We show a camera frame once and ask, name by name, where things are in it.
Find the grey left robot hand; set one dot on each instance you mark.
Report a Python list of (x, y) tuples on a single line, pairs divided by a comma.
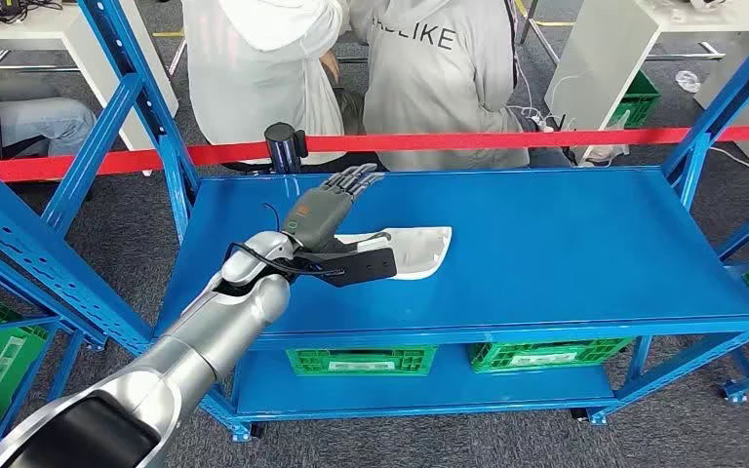
[(316, 213)]

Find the white plastic part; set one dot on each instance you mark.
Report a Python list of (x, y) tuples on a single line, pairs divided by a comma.
[(420, 252)]

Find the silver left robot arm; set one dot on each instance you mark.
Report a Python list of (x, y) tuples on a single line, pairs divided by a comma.
[(219, 329)]

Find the person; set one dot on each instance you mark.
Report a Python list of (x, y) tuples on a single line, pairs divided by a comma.
[(38, 123), (439, 97), (258, 77)]

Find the red barrier belt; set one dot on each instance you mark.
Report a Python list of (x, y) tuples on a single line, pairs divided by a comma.
[(478, 139)]

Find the white power strip with plugs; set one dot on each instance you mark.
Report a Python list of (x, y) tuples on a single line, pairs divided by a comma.
[(546, 123)]

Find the clear plastic wrap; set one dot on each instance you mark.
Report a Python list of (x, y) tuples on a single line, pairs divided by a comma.
[(688, 81)]

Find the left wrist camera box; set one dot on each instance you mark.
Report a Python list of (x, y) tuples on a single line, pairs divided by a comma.
[(368, 265)]

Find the black barrier post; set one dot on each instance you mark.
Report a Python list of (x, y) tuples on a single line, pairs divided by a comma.
[(281, 148)]

